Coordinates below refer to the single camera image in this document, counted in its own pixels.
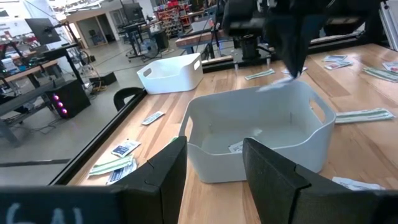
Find black round fan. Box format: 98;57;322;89
138;39;161;60

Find shelf with red parts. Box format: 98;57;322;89
155;0;193;35

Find black monitor on stand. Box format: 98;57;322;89
24;17;62;46

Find white plastic handled bin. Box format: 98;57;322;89
136;52;205;95

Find black floor box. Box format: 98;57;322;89
89;72;118;86

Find wooden workbench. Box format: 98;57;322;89
175;29;234;49

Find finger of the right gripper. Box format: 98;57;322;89
264;14;295;77
294;14;326;78

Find black computer tower pink lights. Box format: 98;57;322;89
45;79;91;119

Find red print bandage packet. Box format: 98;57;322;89
141;111;165;126
382;60;398;73

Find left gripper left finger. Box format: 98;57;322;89
113;136;188;224

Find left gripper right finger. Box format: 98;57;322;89
242;138;351;224

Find white rig post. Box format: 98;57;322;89
377;0;398;52

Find black loop handle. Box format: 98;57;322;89
113;86;146;112

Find grey plastic handled bin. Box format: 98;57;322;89
179;80;337;184

